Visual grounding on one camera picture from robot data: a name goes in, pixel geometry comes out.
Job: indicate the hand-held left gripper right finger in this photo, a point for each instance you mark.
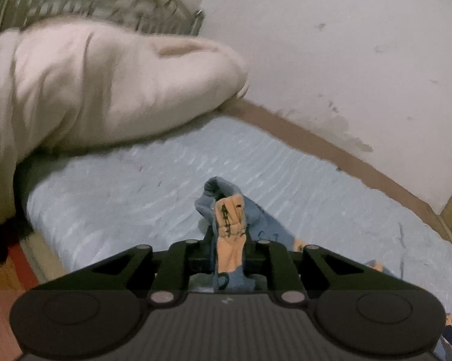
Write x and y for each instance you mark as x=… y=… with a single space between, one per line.
x=276 y=261

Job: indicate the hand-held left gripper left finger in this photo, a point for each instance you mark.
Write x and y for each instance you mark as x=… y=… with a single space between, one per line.
x=181 y=259

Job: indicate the blue pants with orange print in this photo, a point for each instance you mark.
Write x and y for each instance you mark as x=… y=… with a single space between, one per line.
x=229 y=229

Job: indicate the light blue mattress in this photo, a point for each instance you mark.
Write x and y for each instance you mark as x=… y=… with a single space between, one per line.
x=136 y=188

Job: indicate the cream quilted comforter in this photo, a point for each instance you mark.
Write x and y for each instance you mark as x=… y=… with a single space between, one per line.
x=98 y=86

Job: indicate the brown wooden bed frame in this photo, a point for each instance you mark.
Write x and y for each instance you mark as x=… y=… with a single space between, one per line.
x=323 y=148

